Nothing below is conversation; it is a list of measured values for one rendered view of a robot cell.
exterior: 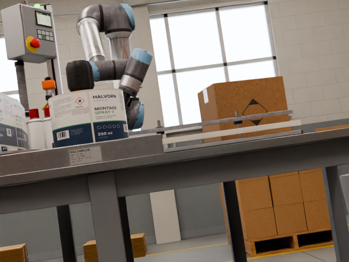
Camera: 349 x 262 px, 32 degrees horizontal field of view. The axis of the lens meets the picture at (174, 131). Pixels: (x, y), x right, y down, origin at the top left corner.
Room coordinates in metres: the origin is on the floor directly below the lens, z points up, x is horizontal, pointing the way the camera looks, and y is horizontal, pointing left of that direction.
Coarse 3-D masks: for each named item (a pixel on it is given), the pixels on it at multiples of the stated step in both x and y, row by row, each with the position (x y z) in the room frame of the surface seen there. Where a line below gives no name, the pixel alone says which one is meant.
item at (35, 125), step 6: (30, 114) 2.13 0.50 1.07; (36, 114) 2.13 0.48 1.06; (30, 120) 2.13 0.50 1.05; (36, 120) 2.12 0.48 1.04; (30, 126) 2.12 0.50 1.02; (36, 126) 2.12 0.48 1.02; (42, 126) 2.13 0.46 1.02; (30, 132) 2.12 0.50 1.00; (36, 132) 2.12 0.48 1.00; (42, 132) 2.13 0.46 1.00; (30, 138) 2.13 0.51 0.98; (36, 138) 2.12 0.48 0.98; (42, 138) 2.13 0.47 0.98; (36, 144) 2.12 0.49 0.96; (42, 144) 2.12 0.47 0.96
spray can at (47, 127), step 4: (44, 108) 2.15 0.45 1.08; (48, 108) 2.14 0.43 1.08; (44, 112) 2.15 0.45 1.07; (48, 112) 2.14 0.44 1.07; (48, 116) 2.14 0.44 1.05; (44, 120) 2.14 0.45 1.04; (48, 120) 2.13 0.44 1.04; (44, 124) 2.14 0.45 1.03; (48, 124) 2.13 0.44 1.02; (44, 128) 2.14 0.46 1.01; (48, 128) 2.13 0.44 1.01; (44, 132) 2.15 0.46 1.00; (48, 132) 2.13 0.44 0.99; (48, 136) 2.13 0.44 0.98; (52, 136) 2.13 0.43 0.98; (48, 140) 2.13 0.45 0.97; (52, 140) 2.13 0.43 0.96; (48, 144) 2.13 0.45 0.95; (48, 148) 2.14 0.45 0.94
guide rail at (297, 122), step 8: (296, 120) 2.18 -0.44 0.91; (240, 128) 2.16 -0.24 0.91; (248, 128) 2.17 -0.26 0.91; (256, 128) 2.17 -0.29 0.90; (264, 128) 2.17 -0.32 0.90; (272, 128) 2.17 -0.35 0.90; (184, 136) 2.15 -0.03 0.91; (192, 136) 2.15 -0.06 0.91; (200, 136) 2.15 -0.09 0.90; (208, 136) 2.15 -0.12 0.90; (216, 136) 2.16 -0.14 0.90
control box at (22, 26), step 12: (12, 12) 2.16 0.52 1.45; (24, 12) 2.15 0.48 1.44; (48, 12) 2.26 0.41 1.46; (12, 24) 2.16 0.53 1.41; (24, 24) 2.14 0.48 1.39; (12, 36) 2.16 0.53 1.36; (24, 36) 2.14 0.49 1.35; (36, 36) 2.19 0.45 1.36; (12, 48) 2.17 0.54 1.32; (24, 48) 2.14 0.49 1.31; (36, 48) 2.18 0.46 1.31; (48, 48) 2.24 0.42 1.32; (24, 60) 2.23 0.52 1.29; (36, 60) 2.26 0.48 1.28
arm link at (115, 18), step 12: (108, 12) 2.46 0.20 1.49; (120, 12) 2.48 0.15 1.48; (132, 12) 2.49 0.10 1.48; (108, 24) 2.48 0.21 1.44; (120, 24) 2.48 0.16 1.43; (132, 24) 2.51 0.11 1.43; (108, 36) 2.50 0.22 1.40; (120, 36) 2.49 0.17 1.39; (120, 48) 2.49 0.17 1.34; (132, 108) 2.49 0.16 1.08; (132, 120) 2.49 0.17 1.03
